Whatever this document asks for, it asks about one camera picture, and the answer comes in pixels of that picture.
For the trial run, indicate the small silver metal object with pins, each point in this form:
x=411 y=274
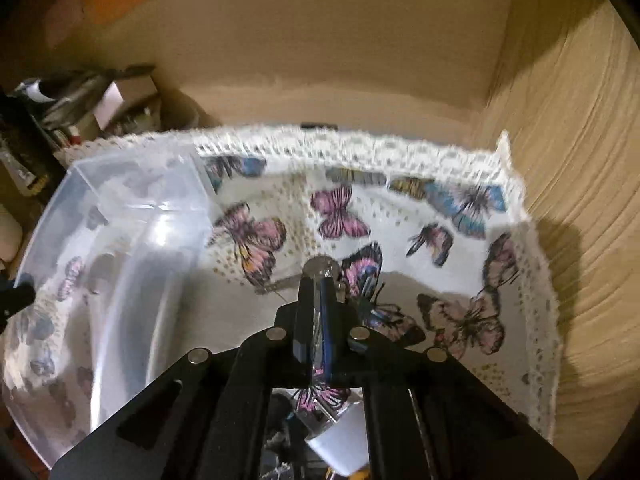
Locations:
x=320 y=266

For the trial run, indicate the white charger plug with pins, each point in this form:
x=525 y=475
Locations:
x=332 y=447

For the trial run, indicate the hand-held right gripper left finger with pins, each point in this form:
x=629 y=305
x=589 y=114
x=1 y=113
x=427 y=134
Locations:
x=303 y=321

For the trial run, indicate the butterfly print lace tablecloth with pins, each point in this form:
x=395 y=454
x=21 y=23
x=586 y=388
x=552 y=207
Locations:
x=450 y=270

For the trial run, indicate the small white box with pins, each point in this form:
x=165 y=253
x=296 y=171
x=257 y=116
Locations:
x=109 y=102

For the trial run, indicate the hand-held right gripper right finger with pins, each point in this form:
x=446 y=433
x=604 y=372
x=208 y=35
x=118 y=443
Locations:
x=328 y=331

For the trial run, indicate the brown cardboard box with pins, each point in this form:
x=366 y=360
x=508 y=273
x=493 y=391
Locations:
x=172 y=110

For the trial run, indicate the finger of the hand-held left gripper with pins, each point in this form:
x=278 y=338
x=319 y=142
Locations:
x=15 y=300

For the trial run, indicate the small black object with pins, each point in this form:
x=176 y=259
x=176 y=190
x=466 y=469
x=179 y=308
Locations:
x=318 y=125

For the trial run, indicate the clear plastic container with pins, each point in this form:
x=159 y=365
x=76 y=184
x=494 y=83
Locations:
x=125 y=240

